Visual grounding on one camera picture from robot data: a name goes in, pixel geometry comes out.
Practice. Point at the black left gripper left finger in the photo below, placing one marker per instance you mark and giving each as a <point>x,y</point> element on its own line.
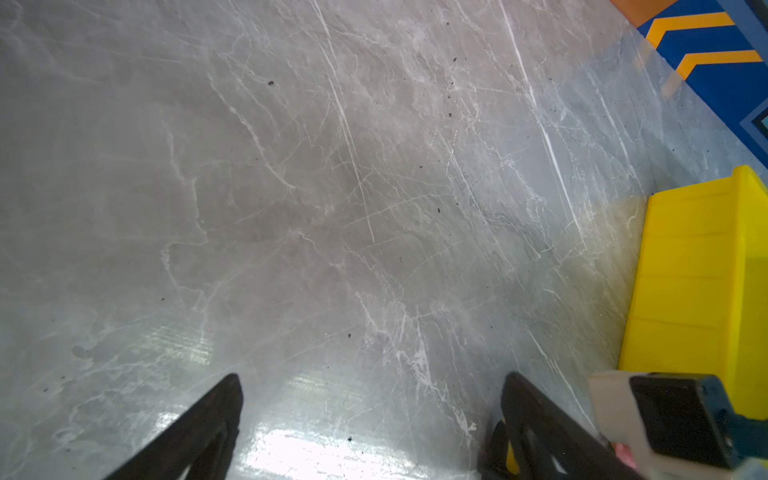
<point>197,445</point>

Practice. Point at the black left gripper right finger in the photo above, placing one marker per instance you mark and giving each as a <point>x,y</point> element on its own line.
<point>547,442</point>

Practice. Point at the yellow plastic bin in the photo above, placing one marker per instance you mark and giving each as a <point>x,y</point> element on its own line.
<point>699,304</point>

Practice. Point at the pink toy figure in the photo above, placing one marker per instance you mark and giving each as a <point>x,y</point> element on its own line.
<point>624,454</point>

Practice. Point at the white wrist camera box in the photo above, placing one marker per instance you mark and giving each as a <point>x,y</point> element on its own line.
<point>678,426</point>

